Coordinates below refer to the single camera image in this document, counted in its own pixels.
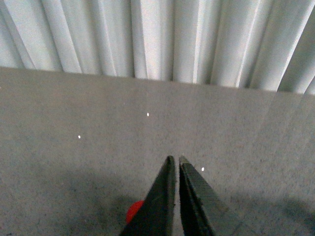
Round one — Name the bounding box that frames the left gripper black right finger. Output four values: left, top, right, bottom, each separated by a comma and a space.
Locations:
178, 155, 249, 236

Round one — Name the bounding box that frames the white pleated curtain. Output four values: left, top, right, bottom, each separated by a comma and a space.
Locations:
0, 0, 315, 94

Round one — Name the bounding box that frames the yellow mushroom push button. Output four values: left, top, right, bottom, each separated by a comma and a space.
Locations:
126, 200, 144, 224

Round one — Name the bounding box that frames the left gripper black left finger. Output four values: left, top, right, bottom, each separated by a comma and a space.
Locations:
120, 156, 176, 236

